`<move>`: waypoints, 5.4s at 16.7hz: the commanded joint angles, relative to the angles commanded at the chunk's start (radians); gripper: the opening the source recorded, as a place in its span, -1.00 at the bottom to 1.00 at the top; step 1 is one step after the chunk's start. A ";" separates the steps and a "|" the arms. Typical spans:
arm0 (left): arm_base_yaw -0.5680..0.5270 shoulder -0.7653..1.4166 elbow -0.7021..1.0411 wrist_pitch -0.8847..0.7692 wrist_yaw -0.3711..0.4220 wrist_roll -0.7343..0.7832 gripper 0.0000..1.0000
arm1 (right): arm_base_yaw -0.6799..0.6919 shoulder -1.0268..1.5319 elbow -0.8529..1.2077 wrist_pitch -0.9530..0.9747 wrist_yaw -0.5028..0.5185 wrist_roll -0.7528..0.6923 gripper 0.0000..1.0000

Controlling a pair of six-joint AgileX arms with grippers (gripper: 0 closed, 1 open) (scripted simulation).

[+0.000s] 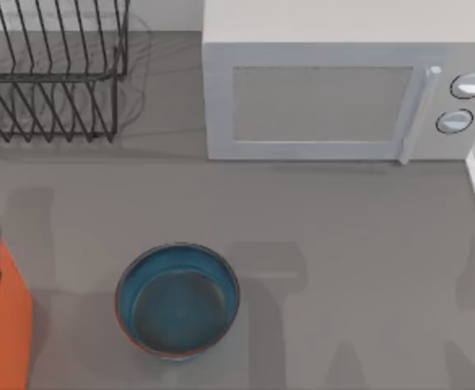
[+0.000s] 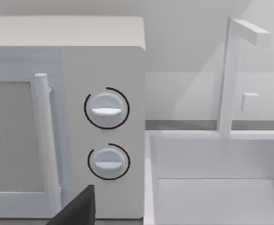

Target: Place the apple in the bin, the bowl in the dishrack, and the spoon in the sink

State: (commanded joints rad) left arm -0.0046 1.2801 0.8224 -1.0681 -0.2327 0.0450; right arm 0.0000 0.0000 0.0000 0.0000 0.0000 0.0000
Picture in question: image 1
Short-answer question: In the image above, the small microwave knob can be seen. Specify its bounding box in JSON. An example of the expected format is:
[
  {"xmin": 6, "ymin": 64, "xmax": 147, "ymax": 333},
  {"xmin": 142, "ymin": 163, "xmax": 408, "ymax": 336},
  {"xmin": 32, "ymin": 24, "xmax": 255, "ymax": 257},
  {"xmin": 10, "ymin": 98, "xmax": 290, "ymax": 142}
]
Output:
[{"xmin": 435, "ymin": 108, "xmax": 475, "ymax": 134}]

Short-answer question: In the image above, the dark wire dish rack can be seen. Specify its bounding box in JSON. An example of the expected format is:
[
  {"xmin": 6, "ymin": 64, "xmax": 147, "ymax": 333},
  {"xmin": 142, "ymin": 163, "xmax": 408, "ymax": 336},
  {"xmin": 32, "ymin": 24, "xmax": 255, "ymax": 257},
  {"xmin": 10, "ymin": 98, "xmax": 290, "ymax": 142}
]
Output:
[{"xmin": 0, "ymin": 0, "xmax": 132, "ymax": 144}]

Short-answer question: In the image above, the orange toaster with metal rim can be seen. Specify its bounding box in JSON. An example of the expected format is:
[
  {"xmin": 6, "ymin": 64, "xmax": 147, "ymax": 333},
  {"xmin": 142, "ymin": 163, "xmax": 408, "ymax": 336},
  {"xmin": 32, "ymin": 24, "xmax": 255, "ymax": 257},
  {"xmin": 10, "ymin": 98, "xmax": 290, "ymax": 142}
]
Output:
[{"xmin": 0, "ymin": 199, "xmax": 34, "ymax": 390}]

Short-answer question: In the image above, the large microwave knob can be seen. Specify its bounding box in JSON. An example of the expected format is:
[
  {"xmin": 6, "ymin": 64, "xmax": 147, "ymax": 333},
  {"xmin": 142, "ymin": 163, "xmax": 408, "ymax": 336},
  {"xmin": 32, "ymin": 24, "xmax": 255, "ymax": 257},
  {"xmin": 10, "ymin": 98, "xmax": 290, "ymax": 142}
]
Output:
[{"xmin": 449, "ymin": 69, "xmax": 475, "ymax": 100}]

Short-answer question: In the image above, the microwave door handle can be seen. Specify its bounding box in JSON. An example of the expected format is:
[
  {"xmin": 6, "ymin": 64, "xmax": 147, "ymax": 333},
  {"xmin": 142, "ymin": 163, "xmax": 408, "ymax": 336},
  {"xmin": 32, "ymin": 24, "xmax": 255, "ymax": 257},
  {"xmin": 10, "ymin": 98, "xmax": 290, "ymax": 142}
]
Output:
[{"xmin": 398, "ymin": 66, "xmax": 442, "ymax": 166}]

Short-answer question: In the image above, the blue bowl with orange rim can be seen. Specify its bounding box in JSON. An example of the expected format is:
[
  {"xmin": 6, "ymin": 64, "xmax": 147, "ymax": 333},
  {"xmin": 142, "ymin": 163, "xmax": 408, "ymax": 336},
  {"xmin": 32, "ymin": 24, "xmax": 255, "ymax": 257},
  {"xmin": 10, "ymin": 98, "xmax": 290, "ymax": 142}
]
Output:
[{"xmin": 114, "ymin": 242, "xmax": 241, "ymax": 363}]

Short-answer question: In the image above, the pale microwave oven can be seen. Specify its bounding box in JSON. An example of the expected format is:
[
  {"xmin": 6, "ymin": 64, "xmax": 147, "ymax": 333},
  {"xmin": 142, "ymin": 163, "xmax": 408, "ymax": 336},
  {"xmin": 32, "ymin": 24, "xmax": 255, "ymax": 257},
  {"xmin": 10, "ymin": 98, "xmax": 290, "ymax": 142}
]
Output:
[{"xmin": 202, "ymin": 0, "xmax": 475, "ymax": 165}]

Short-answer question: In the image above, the microwave oven door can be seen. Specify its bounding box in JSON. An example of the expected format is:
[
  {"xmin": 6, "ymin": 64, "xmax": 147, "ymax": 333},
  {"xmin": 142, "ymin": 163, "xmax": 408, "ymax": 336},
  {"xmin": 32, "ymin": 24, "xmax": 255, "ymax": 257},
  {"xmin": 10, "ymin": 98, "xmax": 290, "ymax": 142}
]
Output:
[{"xmin": 203, "ymin": 42, "xmax": 446, "ymax": 162}]

